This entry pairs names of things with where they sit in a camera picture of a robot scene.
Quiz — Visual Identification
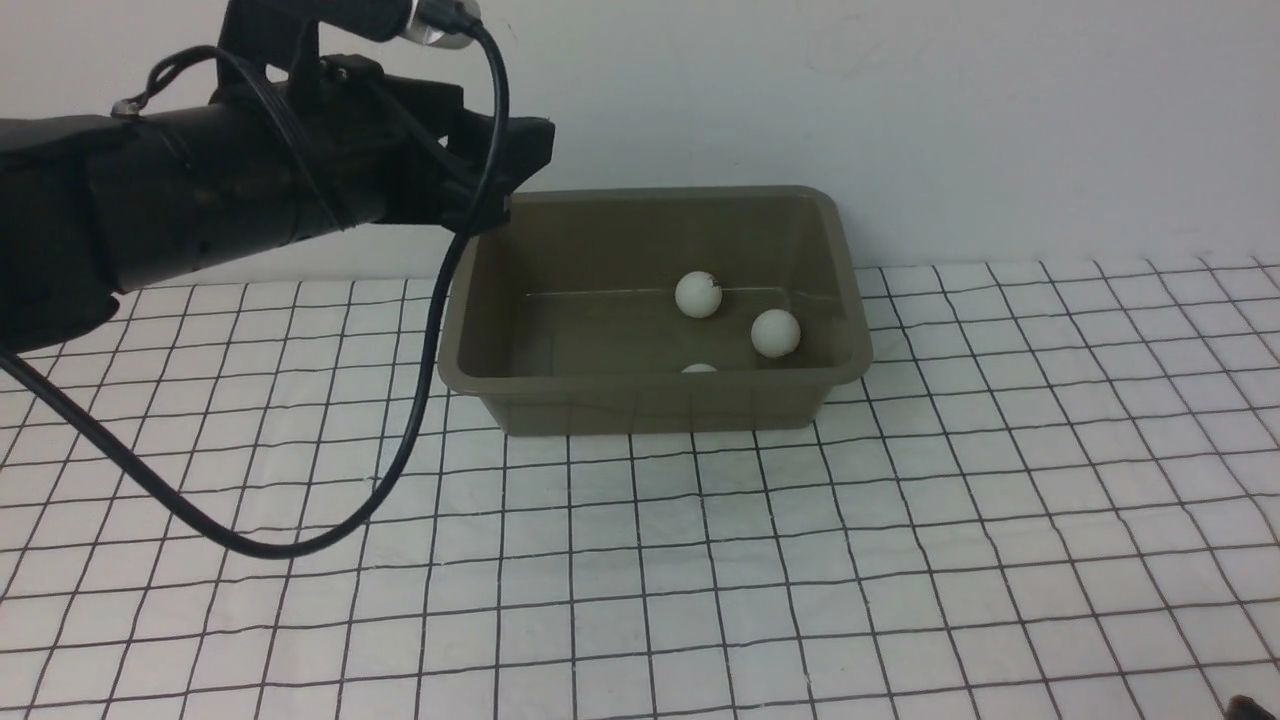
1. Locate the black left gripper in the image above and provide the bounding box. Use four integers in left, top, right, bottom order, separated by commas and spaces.
298, 55, 497, 232

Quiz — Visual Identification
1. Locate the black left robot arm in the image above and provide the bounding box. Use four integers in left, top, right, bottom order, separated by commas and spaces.
1, 54, 494, 352

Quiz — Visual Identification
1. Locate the olive plastic bin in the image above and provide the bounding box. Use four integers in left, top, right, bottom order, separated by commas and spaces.
436, 186, 874, 437

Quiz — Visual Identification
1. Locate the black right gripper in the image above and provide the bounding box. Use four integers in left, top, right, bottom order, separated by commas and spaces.
1228, 694, 1277, 720

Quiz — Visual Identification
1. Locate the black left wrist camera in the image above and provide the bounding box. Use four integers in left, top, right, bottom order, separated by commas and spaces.
218, 1, 483, 79

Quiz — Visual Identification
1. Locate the black left camera cable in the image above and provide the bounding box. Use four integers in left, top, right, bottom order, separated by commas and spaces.
0, 20, 513, 560

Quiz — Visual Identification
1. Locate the white table-tennis ball with logo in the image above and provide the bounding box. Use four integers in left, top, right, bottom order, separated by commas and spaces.
673, 272, 723, 319

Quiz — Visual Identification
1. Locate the white grid-pattern tablecloth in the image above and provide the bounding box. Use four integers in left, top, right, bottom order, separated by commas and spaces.
1, 258, 1279, 719

